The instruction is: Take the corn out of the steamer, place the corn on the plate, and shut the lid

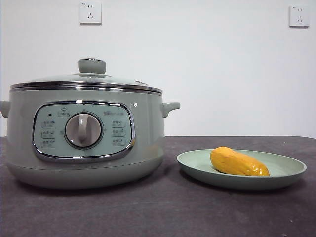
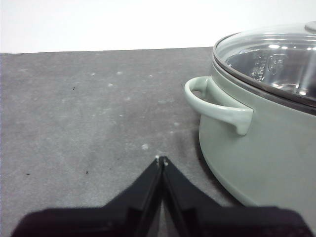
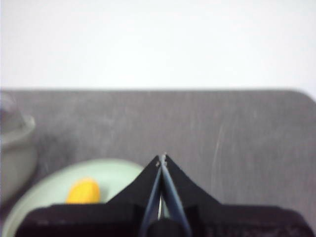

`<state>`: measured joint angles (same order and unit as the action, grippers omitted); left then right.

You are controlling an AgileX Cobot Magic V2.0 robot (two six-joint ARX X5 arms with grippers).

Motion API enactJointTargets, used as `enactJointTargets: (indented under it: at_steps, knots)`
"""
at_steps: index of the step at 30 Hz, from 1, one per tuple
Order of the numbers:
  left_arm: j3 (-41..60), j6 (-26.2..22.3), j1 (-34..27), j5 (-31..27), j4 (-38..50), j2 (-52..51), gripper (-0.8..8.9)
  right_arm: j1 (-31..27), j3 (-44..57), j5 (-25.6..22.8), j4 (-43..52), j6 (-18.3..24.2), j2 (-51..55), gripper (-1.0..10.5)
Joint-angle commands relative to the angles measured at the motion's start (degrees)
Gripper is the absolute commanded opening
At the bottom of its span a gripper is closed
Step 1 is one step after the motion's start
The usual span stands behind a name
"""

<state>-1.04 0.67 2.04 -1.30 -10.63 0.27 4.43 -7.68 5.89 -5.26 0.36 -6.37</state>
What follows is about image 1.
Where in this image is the glass lid with green knob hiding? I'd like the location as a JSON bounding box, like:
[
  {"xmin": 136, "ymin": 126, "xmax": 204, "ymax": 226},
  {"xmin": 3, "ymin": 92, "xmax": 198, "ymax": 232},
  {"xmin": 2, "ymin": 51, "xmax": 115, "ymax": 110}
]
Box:
[{"xmin": 10, "ymin": 58, "xmax": 163, "ymax": 95}]

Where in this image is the yellow corn cob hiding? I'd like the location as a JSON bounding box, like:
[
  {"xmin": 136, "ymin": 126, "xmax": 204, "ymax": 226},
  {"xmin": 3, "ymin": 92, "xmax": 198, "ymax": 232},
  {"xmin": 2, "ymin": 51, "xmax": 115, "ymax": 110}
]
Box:
[{"xmin": 210, "ymin": 146, "xmax": 271, "ymax": 177}]

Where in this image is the white wall socket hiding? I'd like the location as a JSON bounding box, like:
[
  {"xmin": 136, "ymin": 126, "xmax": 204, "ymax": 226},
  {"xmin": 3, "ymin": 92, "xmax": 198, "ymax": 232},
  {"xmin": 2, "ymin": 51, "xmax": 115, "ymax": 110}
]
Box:
[
  {"xmin": 79, "ymin": 1, "xmax": 102, "ymax": 26},
  {"xmin": 288, "ymin": 5, "xmax": 310, "ymax": 28}
]

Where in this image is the pale green electric steamer pot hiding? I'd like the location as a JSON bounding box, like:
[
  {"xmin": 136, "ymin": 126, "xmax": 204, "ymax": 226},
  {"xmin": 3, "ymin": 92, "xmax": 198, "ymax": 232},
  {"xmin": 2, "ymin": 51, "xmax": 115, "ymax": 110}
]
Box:
[{"xmin": 0, "ymin": 86, "xmax": 181, "ymax": 190}]

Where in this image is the pale green round plate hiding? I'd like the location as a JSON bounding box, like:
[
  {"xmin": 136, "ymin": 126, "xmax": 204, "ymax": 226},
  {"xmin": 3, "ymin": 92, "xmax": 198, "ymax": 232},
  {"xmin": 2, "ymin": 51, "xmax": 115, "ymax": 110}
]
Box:
[{"xmin": 176, "ymin": 148, "xmax": 308, "ymax": 191}]

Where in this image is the grey round steamer dial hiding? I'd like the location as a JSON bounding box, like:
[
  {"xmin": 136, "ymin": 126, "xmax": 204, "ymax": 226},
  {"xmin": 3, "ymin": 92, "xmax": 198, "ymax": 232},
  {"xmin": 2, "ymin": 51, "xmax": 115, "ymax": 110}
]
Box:
[{"xmin": 64, "ymin": 113, "xmax": 103, "ymax": 149}]

